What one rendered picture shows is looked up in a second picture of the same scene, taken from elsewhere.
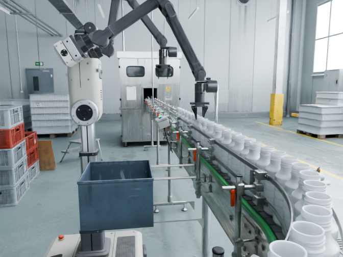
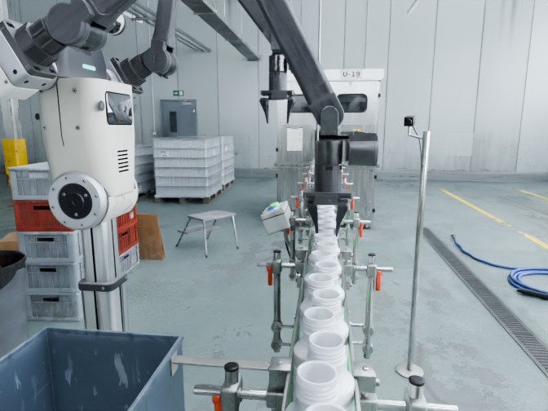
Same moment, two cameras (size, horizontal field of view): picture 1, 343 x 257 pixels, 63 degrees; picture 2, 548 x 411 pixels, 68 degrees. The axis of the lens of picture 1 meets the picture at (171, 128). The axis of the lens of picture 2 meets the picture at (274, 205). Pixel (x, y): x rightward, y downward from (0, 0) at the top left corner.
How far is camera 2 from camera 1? 0.78 m
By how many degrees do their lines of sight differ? 15
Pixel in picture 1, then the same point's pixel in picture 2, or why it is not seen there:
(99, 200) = not seen: outside the picture
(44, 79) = (183, 115)
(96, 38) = (56, 26)
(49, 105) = (178, 155)
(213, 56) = (449, 75)
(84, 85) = (70, 140)
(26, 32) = not seen: hidden behind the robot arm
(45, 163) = (149, 249)
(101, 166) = (71, 339)
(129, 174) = (134, 364)
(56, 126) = (188, 186)
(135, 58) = not seen: hidden behind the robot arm
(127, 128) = (286, 196)
